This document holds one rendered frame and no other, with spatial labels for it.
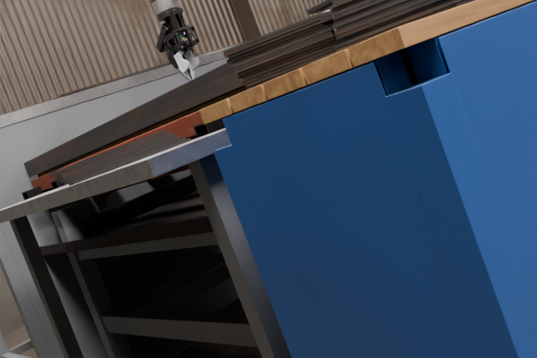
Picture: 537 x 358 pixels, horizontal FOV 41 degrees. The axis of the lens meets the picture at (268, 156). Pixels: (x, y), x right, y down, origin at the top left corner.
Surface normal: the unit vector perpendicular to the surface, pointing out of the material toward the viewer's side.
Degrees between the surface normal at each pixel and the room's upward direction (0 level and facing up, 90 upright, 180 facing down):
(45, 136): 90
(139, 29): 90
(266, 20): 90
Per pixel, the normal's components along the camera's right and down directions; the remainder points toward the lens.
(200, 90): -0.74, 0.32
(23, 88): 0.55, -0.15
